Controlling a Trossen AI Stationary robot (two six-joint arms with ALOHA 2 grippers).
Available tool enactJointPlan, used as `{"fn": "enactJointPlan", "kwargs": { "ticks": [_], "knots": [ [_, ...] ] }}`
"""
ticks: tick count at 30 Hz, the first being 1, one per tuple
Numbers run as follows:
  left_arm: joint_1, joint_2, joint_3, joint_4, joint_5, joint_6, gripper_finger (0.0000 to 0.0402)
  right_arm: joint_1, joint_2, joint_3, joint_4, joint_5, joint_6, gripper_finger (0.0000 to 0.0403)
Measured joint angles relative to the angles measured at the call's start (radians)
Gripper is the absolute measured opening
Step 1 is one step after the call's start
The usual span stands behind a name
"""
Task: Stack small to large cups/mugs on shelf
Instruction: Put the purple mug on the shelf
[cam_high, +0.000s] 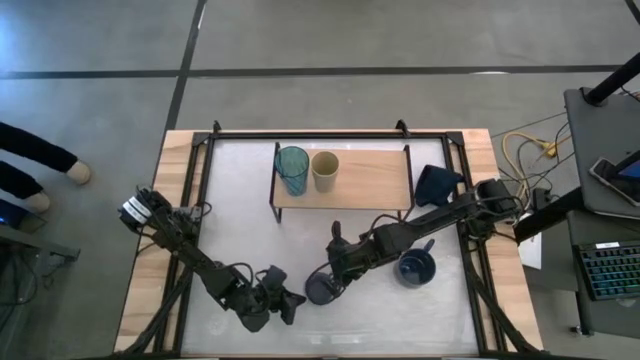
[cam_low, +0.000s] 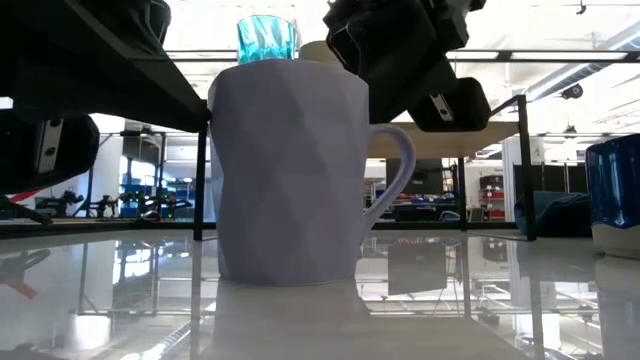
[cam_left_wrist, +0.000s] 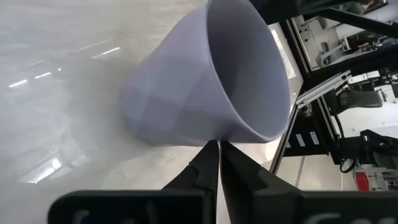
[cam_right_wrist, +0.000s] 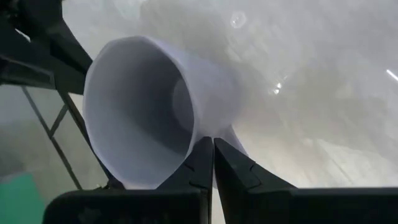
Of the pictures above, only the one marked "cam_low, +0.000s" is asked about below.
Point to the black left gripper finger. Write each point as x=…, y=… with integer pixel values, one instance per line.
x=50, y=150
x=90, y=75

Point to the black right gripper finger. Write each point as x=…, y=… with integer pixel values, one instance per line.
x=405, y=90
x=455, y=107

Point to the pale yellow cup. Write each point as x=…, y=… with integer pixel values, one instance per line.
x=317, y=52

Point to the lavender faceted mug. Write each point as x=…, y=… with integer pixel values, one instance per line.
x=290, y=175

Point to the dark blue glazed mug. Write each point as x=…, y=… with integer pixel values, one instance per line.
x=615, y=190

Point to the background robot workstation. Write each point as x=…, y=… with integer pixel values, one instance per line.
x=105, y=205

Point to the black background cabinet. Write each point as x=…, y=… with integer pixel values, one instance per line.
x=415, y=185

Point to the rack with red bins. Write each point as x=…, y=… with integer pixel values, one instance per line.
x=492, y=197

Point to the black overhead crossbar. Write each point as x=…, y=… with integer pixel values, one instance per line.
x=550, y=55

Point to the teal glass tumbler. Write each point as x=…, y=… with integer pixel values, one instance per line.
x=265, y=40

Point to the dark blue cloth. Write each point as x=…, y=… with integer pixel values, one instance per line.
x=555, y=215

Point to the red and black bracket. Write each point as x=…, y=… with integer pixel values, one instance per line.
x=27, y=195

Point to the black table frame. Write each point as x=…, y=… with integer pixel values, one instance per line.
x=100, y=227

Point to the ceiling security camera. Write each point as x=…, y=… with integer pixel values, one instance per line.
x=572, y=91

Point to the silver ceiling duct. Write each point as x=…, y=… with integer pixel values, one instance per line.
x=590, y=62

